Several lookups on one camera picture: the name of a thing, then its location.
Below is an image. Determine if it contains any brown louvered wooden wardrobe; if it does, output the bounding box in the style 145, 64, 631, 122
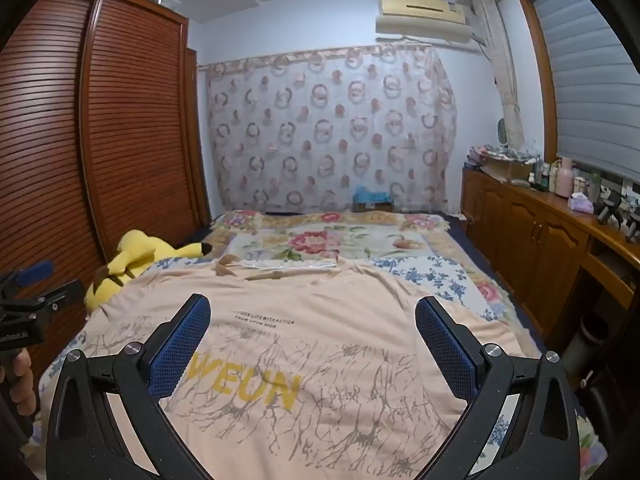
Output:
1, 0, 210, 288

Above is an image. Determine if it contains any grey window roller blind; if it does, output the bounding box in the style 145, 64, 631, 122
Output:
527, 0, 639, 181

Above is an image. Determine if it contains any pink circle patterned curtain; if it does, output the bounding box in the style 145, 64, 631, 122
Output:
206, 44, 457, 214

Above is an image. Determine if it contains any brown wooden sideboard cabinet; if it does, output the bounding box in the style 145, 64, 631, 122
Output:
461, 168, 639, 341

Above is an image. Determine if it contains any purple tissue pack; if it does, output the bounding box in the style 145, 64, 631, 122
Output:
567, 193, 593, 214

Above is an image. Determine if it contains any person's left hand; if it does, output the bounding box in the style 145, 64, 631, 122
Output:
1, 349, 37, 416

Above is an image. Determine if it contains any blue floral white blanket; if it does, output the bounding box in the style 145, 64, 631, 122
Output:
39, 253, 609, 480

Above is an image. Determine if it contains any pink bottle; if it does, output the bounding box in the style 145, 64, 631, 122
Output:
554, 157, 575, 198

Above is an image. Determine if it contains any beige lace side curtain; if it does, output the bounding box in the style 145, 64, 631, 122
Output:
472, 0, 525, 151

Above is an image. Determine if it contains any pink floral bed quilt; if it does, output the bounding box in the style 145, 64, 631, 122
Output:
205, 210, 515, 321

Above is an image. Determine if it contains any white wall air conditioner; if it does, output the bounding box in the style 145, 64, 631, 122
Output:
375, 0, 473, 44

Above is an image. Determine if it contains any peach printed t-shirt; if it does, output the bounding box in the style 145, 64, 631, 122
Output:
74, 253, 539, 480

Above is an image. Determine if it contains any small round desk fan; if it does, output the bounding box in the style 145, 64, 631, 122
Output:
497, 118, 509, 146

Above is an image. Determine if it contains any teal item on box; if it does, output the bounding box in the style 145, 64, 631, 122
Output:
352, 186, 394, 212

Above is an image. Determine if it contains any yellow Pikachu plush toy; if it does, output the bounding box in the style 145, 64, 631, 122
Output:
84, 230, 213, 313

